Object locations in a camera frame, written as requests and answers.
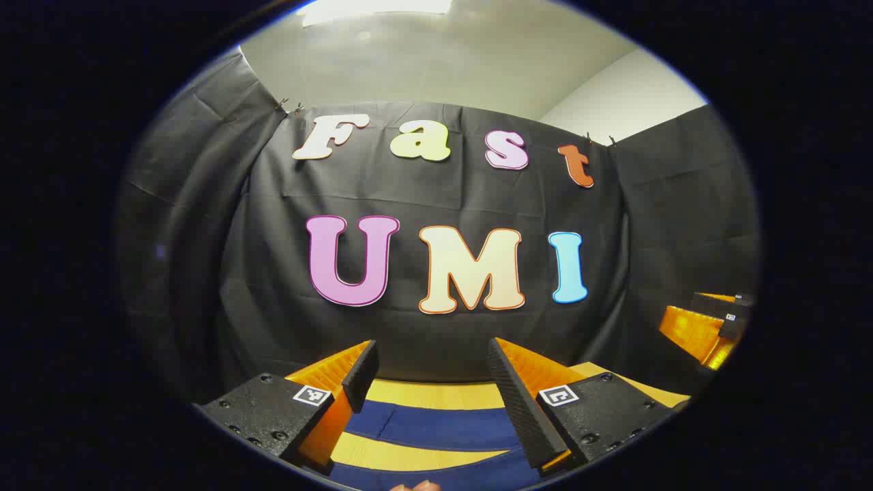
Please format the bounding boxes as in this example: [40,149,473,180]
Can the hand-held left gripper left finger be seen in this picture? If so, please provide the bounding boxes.
[193,340,380,476]

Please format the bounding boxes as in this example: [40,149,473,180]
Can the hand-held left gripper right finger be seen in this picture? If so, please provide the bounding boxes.
[486,337,677,477]

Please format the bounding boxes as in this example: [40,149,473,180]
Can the ceiling light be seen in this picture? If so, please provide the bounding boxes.
[300,0,454,28]

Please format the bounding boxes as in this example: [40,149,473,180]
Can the blue jeans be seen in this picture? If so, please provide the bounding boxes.
[321,399,546,491]

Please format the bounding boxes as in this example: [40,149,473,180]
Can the black backdrop cloth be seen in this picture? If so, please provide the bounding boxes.
[115,51,761,403]

